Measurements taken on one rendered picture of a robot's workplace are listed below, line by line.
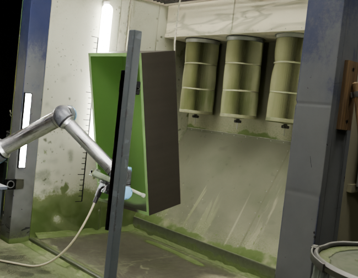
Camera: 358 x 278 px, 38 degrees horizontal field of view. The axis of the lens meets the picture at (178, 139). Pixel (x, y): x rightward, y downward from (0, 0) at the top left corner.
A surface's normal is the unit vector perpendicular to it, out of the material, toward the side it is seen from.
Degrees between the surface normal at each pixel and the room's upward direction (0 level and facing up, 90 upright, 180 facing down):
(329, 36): 90
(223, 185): 57
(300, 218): 90
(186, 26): 90
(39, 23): 90
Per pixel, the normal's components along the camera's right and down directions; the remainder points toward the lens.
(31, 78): 0.66, 0.11
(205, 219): -0.56, -0.58
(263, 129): -0.74, -0.04
